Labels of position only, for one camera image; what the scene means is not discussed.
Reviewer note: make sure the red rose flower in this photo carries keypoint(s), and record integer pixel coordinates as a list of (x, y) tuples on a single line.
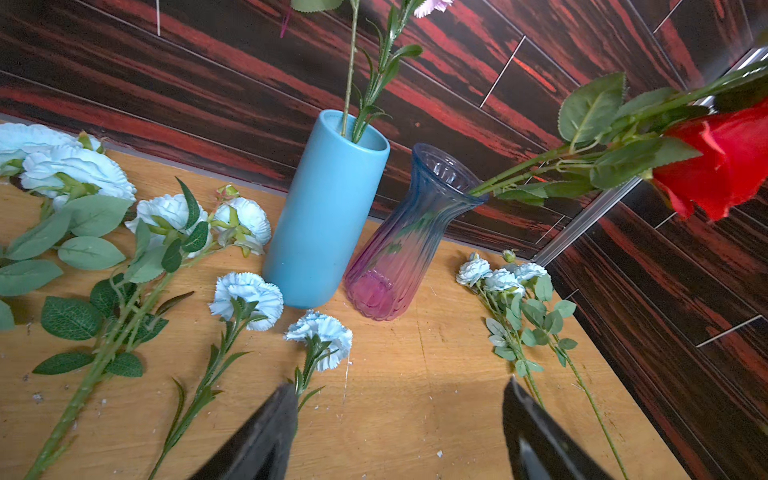
[(705, 149)]

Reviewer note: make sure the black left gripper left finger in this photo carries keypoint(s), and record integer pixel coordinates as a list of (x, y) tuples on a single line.
[(261, 448)]

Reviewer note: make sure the white rose spray stem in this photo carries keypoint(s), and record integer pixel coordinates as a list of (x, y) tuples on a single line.
[(524, 315)]

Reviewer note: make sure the teal ceramic vase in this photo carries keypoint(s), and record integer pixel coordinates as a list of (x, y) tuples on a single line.
[(326, 208)]

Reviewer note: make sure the blue carnation flower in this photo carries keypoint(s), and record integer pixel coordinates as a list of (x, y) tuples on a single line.
[(241, 301), (327, 342)]

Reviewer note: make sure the small blue flower sprig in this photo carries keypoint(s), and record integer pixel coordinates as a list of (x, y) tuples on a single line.
[(91, 220)]

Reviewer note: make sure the pink carnation flower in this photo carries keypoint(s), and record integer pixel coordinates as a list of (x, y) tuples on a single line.
[(385, 69)]

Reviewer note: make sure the pink rose bud stem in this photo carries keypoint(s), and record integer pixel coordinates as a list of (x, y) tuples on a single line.
[(314, 6)]

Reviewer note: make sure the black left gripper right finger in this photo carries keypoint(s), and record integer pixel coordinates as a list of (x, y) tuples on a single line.
[(538, 447)]

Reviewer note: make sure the blue pink glass vase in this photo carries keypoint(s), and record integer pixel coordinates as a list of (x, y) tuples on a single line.
[(384, 277)]

